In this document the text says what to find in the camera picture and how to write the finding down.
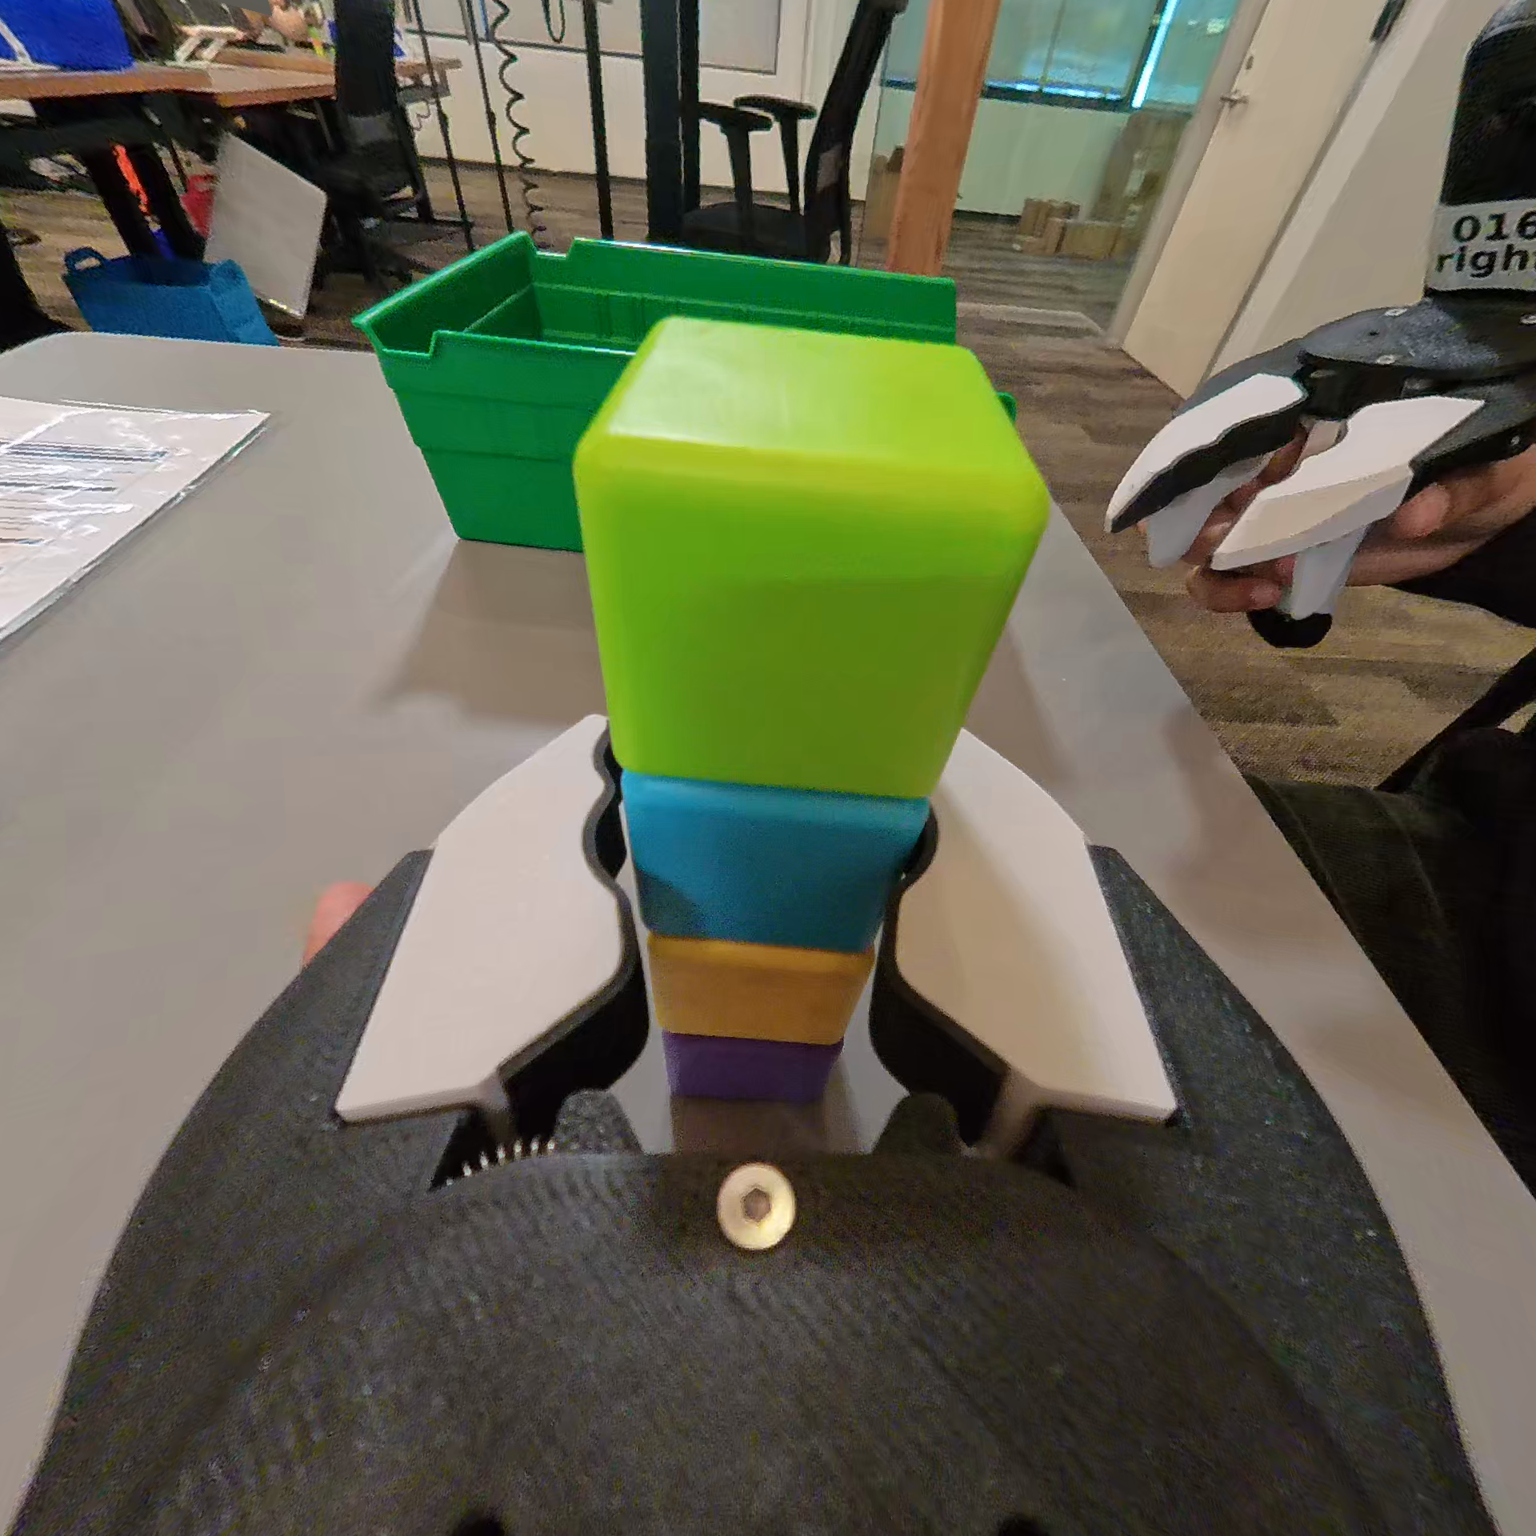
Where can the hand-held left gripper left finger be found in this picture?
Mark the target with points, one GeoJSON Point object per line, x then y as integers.
{"type": "Point", "coordinates": [504, 936]}

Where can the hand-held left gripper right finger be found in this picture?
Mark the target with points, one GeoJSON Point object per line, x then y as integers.
{"type": "Point", "coordinates": [1019, 946]}

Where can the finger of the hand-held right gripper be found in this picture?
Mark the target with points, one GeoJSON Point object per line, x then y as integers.
{"type": "Point", "coordinates": [1332, 481]}
{"type": "Point", "coordinates": [1200, 455]}

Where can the yellow magnetic cube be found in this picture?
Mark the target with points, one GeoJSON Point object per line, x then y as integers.
{"type": "Point", "coordinates": [757, 989]}

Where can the teal magnetic cube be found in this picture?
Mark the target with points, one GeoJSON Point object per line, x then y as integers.
{"type": "Point", "coordinates": [769, 858]}

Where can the purple magnetic cube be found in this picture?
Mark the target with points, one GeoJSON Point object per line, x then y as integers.
{"type": "Point", "coordinates": [751, 1068]}

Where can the lime green magnetic cube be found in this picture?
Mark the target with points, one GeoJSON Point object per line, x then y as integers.
{"type": "Point", "coordinates": [803, 563]}

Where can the green plastic bin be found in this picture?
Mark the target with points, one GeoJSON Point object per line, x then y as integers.
{"type": "Point", "coordinates": [504, 396]}

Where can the person's right hand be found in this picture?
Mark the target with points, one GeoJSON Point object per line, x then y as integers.
{"type": "Point", "coordinates": [1440, 515]}

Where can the person's left hand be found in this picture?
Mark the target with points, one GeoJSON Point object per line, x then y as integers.
{"type": "Point", "coordinates": [335, 912]}

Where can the white door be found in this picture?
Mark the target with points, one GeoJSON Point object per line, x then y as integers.
{"type": "Point", "coordinates": [1237, 204]}

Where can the stack of cardboard boxes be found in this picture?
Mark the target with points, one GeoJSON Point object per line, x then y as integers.
{"type": "Point", "coordinates": [1075, 228]}

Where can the black mesh office chair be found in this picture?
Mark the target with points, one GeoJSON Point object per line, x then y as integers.
{"type": "Point", "coordinates": [366, 132]}
{"type": "Point", "coordinates": [816, 157]}

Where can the printed paper sheet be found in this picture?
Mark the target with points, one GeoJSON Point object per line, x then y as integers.
{"type": "Point", "coordinates": [86, 481]}

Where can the blue fabric bag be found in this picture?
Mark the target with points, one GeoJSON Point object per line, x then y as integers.
{"type": "Point", "coordinates": [164, 299]}

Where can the white leaning panel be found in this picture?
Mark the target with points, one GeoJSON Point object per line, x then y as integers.
{"type": "Point", "coordinates": [263, 221]}

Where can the long wooden desk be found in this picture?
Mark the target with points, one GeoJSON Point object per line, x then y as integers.
{"type": "Point", "coordinates": [157, 85]}

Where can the wooden support post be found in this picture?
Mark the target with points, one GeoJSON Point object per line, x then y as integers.
{"type": "Point", "coordinates": [943, 132]}

